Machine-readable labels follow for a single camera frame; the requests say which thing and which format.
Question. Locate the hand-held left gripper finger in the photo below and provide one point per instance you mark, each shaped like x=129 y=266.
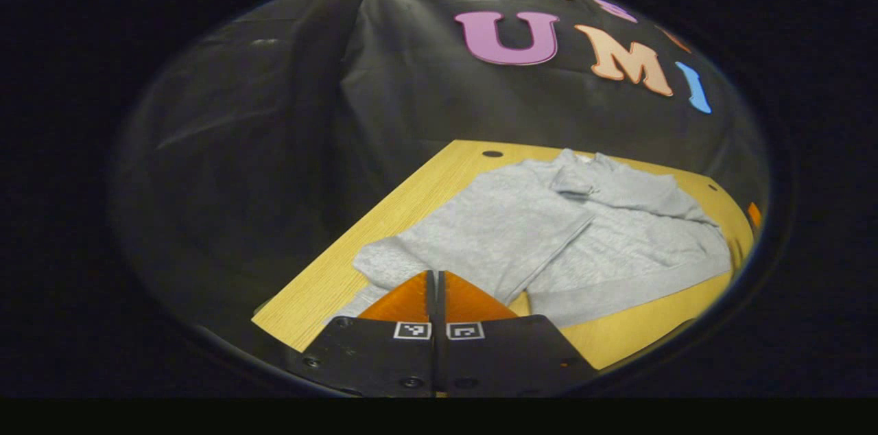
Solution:
x=431 y=298
x=441 y=298

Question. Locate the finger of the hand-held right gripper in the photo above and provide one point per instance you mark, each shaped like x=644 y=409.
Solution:
x=754 y=214

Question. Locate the grey zip-neck sweatshirt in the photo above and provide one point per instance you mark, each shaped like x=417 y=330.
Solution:
x=521 y=229

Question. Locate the black backdrop cloth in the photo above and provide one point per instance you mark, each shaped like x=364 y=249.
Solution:
x=425 y=92

